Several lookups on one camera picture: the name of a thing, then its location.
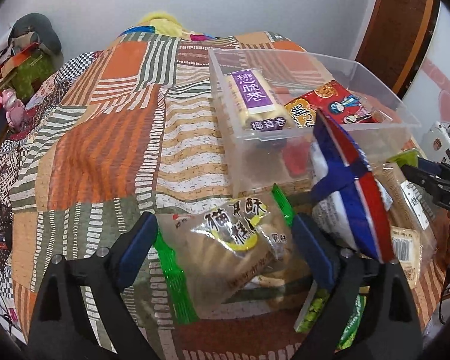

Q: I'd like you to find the white sticker-covered suitcase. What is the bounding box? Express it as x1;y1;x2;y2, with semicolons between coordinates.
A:
420;122;450;164

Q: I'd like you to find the patchwork striped bedspread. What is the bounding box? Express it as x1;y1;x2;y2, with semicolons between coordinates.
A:
0;29;450;360

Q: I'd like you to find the yellow plush pillow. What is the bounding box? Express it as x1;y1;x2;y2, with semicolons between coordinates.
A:
121;10;215;41

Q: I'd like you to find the green pea snack bag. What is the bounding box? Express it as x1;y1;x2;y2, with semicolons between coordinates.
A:
293;281;369;351

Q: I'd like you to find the pink plush toy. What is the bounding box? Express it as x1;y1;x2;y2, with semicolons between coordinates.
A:
0;88;26;131

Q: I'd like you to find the person's right hand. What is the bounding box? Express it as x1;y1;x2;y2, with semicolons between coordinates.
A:
434;209;450;271

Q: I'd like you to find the brown wooden door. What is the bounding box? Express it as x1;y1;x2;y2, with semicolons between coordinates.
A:
356;0;440;98

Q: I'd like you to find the clear plastic storage bin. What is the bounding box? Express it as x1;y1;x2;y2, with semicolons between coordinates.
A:
209;49;420;197

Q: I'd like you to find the blue red white snack bag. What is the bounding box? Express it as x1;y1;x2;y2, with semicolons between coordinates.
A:
310;111;395;263

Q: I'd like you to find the purple coconut roll snack pack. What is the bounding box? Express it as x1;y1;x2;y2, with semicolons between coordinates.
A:
225;68;294;132

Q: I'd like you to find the bread slice pack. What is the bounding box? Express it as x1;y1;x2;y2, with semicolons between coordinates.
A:
372;163;437;289

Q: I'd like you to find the green-edged cat ear crisps bag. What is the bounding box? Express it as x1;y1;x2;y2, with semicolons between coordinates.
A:
154;185;311;324

